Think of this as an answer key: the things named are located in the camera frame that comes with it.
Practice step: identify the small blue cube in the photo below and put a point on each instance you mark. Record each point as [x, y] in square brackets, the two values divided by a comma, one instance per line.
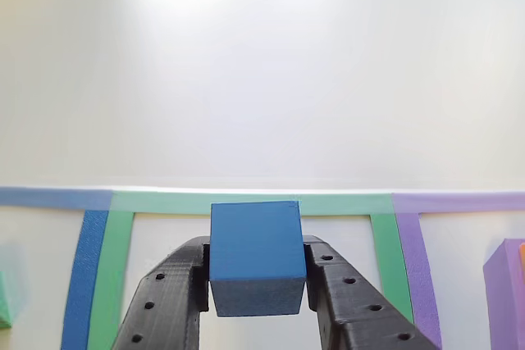
[254, 239]

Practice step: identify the large purple cube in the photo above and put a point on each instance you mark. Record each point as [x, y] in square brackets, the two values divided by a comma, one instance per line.
[504, 292]

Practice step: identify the medium green cube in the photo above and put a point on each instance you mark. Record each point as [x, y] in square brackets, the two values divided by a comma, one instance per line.
[5, 309]

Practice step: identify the large orange cube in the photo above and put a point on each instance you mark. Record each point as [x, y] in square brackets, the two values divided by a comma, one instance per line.
[522, 260]

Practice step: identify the green square tape frame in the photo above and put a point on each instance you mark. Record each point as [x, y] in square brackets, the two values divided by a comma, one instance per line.
[110, 268]

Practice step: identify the purple square tape frame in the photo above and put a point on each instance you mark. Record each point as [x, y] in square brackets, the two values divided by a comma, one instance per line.
[422, 276]

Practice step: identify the blue square tape frame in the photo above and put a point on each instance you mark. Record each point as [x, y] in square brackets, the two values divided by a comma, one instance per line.
[82, 276]

